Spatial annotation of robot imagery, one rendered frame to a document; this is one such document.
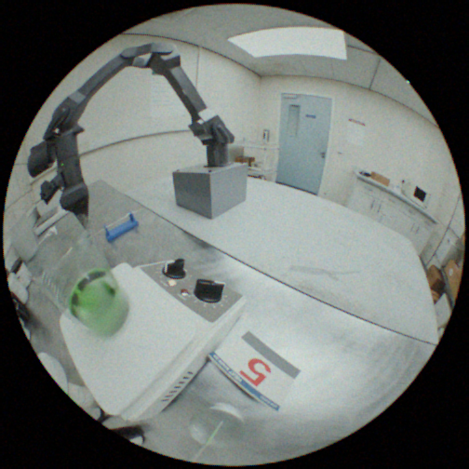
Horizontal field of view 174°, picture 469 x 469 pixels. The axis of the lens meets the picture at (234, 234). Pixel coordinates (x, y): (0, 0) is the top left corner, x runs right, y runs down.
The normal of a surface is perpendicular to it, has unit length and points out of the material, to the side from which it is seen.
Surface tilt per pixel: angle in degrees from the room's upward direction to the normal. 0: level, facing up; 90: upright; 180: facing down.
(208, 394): 0
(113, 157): 90
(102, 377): 0
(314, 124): 90
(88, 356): 0
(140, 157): 90
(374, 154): 90
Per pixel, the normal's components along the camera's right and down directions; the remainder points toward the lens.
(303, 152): -0.58, 0.47
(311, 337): 0.03, -0.80
